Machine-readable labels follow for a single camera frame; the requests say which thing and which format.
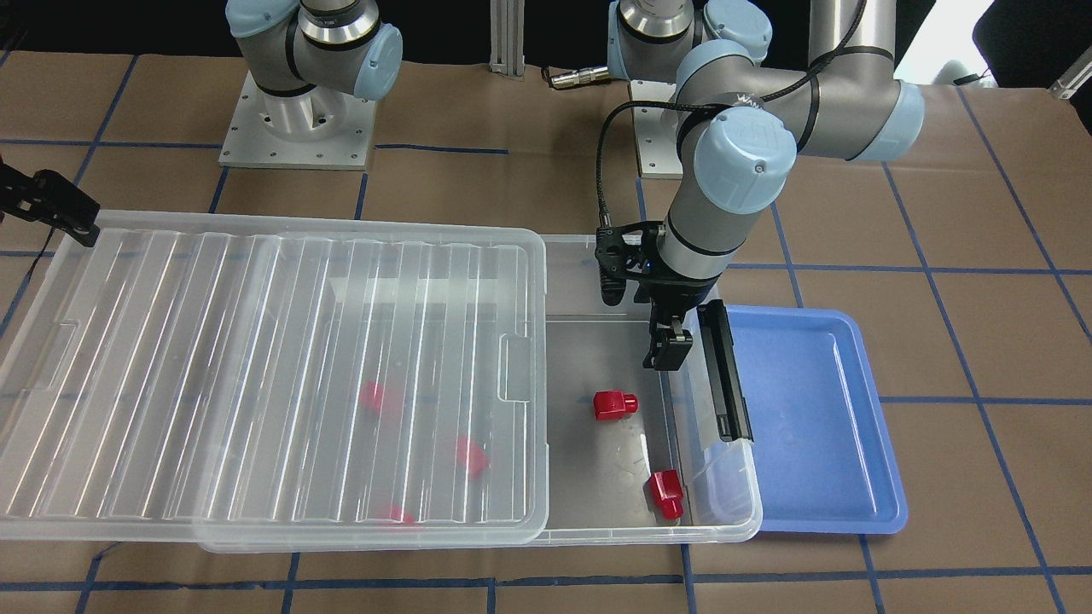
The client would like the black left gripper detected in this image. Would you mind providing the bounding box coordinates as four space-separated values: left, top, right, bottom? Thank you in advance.
631 257 720 371

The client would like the black box latch handle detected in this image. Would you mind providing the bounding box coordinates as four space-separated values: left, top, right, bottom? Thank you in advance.
695 299 753 442

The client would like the blue plastic tray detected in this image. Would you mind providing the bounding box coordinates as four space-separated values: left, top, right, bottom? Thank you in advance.
727 304 909 536

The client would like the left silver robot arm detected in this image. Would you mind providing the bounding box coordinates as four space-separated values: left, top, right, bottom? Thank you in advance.
595 1 925 371

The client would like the red block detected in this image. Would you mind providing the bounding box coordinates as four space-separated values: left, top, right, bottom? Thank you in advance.
375 504 418 527
593 390 640 422
358 380 404 420
645 469 685 521
454 436 489 479

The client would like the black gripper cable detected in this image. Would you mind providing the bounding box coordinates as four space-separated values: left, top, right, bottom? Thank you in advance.
595 0 871 231

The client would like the aluminium frame post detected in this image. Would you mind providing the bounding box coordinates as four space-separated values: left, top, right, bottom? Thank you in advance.
488 0 526 80

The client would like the clear plastic storage box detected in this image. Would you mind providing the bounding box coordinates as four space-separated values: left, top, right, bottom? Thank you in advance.
178 227 761 552

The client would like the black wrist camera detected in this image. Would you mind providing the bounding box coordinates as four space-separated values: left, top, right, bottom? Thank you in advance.
595 221 665 307

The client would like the red block under lid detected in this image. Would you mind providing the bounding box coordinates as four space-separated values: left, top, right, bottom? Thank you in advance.
454 436 489 479
358 380 404 420
375 504 418 527

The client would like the clear plastic box lid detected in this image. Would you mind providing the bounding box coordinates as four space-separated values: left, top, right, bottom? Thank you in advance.
1 211 549 552

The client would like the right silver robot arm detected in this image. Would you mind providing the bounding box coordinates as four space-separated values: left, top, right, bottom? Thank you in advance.
3 1 404 247

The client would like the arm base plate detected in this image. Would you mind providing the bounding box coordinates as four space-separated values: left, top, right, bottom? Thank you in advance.
218 73 378 172
628 80 773 182

